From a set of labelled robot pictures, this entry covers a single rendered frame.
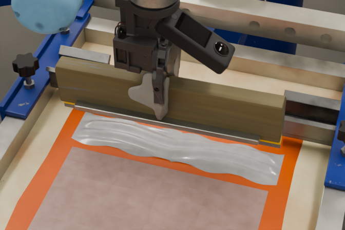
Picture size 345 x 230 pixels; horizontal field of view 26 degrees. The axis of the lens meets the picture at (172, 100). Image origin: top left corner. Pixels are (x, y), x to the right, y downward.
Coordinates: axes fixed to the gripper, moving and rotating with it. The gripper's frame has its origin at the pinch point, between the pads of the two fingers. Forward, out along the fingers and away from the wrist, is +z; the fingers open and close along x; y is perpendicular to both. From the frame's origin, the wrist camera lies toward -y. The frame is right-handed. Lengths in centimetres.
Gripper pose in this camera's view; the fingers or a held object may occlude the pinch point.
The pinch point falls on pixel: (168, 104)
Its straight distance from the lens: 115.4
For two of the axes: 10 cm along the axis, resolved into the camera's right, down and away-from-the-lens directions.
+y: -9.6, -2.0, 2.1
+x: -2.9, 6.6, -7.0
